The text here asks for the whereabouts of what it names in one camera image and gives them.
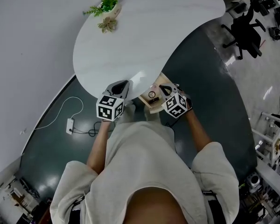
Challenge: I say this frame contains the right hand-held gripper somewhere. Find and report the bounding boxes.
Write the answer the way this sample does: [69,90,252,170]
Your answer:
[159,83,188,119]

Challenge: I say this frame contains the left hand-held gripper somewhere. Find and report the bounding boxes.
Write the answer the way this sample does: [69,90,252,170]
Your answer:
[96,80,131,122]

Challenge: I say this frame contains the wooden tray box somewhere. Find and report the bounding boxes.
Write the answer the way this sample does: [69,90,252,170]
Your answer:
[138,72,178,115]

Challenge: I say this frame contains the white curved table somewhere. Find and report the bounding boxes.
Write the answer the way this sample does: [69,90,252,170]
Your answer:
[72,0,226,102]

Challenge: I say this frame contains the person's right forearm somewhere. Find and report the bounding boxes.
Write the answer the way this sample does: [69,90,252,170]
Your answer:
[183,109,212,153]

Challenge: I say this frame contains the person's left forearm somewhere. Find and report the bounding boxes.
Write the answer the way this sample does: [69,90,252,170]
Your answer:
[86,120,113,175]

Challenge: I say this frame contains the person's light trousers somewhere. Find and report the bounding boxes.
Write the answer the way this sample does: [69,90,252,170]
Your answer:
[120,100,162,126]

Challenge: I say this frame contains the white power strip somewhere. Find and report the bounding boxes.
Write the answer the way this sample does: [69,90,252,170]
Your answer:
[66,118,75,135]

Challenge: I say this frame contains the person's white t-shirt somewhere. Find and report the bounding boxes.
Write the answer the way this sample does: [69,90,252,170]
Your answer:
[49,121,240,224]

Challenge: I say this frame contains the green plant in white pot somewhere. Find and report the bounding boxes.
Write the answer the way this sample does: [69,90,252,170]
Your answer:
[82,0,122,18]

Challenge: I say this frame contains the black office chair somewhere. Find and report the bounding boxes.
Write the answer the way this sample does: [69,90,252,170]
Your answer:
[221,0,267,61]

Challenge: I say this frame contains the white shelf rack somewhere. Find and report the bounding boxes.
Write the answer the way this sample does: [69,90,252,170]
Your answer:
[251,112,280,168]

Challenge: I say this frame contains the person's bare chest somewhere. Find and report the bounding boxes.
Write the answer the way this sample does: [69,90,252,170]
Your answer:
[124,187,183,224]

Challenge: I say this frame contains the black backpack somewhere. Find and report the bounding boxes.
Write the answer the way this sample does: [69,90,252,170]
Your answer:
[269,27,280,41]

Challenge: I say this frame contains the round grey floor device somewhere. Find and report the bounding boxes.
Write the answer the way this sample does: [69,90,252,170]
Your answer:
[246,175,262,193]

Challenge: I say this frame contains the white curved desk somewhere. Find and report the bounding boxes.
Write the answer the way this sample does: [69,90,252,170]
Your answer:
[255,164,280,219]

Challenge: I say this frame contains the black power strip cable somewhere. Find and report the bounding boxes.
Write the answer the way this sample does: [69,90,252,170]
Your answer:
[72,121,103,138]

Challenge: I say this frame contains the white power cable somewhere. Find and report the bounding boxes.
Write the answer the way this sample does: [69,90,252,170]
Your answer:
[33,96,84,131]

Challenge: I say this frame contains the black shoulder strap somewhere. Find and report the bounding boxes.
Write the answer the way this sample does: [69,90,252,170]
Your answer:
[202,189,221,224]

